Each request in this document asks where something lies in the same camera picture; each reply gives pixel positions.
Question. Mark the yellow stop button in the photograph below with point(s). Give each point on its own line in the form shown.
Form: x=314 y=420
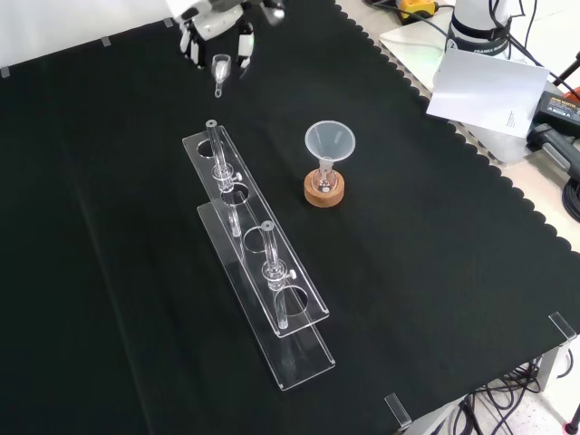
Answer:
x=419 y=5

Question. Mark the clear cloth clip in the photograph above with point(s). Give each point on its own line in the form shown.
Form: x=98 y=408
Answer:
x=398 y=410
x=563 y=326

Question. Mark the black cloth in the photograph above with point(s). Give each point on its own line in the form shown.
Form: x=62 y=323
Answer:
x=408 y=272

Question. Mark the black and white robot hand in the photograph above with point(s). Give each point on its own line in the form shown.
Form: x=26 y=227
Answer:
x=217 y=20

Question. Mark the clear weighing funnel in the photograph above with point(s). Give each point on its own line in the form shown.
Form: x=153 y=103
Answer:
x=220 y=68

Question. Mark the white paper sheet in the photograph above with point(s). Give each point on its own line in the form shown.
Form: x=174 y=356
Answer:
x=489 y=90

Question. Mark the black power adapter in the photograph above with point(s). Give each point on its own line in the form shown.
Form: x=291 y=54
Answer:
x=559 y=111

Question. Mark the round-bottom glass flask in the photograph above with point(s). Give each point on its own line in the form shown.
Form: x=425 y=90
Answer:
x=325 y=183

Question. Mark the black clamp tool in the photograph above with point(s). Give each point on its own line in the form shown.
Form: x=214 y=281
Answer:
x=555 y=149

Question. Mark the clear acrylic funnel stand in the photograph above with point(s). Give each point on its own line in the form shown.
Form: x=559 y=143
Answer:
x=272 y=290

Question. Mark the black tripod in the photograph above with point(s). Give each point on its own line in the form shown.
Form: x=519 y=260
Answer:
x=566 y=72

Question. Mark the white table leg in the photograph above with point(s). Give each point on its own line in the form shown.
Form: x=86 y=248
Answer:
x=555 y=362

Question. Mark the grey tape clip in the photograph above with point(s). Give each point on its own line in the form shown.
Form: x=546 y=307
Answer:
x=5 y=72
x=105 y=41
x=168 y=22

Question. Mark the translucent plastic funnel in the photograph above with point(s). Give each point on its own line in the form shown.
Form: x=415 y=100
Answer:
x=330 y=140

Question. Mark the pale board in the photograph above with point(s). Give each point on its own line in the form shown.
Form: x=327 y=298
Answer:
x=408 y=41

